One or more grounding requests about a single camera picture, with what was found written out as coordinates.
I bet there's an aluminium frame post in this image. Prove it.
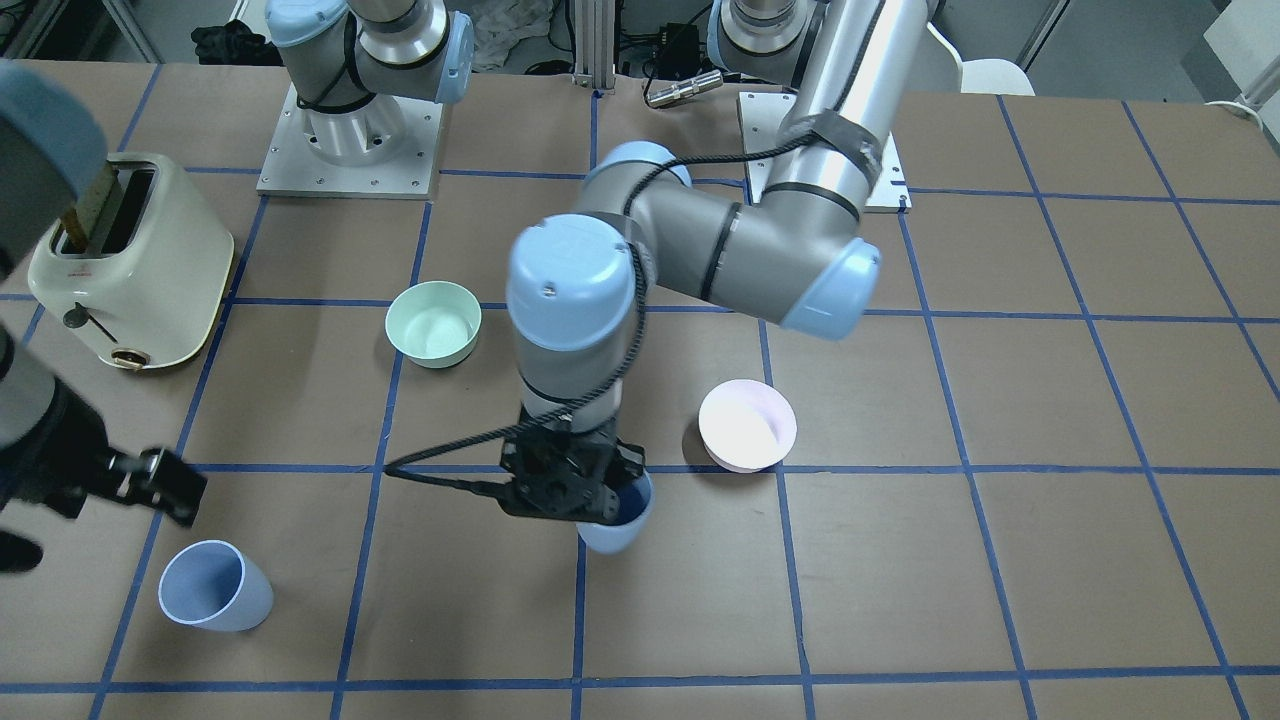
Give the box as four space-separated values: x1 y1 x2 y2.
570 1 618 94

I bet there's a pink bowl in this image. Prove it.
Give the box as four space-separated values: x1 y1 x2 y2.
698 379 797 473

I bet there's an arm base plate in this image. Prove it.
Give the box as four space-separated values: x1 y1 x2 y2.
739 92 911 214
256 87 447 201

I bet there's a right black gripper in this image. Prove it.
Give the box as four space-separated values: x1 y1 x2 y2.
0 386 209 574

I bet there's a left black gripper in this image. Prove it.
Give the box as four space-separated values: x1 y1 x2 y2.
498 418 645 524

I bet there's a blue cup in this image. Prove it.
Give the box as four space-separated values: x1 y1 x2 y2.
157 539 275 632
577 471 655 555

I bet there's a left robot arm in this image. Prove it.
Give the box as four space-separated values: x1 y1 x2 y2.
492 1 936 525

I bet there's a white chair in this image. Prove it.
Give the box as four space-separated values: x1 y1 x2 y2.
925 23 1036 96

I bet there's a cream toaster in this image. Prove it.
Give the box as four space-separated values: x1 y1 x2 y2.
27 152 236 372

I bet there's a green bowl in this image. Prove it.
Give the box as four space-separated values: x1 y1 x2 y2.
384 281 483 369

